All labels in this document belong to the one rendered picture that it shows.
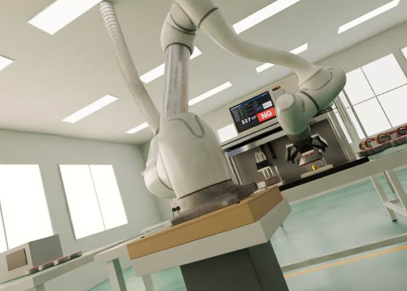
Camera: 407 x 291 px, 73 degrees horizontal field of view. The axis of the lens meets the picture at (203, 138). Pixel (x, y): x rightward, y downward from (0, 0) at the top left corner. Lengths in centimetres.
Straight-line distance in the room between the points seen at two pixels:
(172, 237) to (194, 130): 26
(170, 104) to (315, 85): 51
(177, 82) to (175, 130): 36
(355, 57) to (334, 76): 738
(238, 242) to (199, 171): 20
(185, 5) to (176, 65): 21
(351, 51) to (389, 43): 86
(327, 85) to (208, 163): 57
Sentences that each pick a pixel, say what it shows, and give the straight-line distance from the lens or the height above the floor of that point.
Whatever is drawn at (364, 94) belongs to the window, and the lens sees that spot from 821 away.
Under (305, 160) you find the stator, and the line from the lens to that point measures 129.
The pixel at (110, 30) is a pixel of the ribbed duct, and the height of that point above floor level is 290.
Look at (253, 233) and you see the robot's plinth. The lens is 55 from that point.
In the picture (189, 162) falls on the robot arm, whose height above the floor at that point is 91.
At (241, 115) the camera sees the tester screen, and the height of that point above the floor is 122.
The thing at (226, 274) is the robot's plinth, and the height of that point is 65.
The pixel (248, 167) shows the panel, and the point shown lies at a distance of 178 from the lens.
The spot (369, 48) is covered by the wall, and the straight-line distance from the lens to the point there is 859.
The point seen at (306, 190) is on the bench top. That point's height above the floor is 72.
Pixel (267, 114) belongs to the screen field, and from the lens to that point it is 166.
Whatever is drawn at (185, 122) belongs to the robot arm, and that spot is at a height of 102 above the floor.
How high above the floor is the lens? 81
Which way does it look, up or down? 12 degrees up
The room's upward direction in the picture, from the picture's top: 20 degrees counter-clockwise
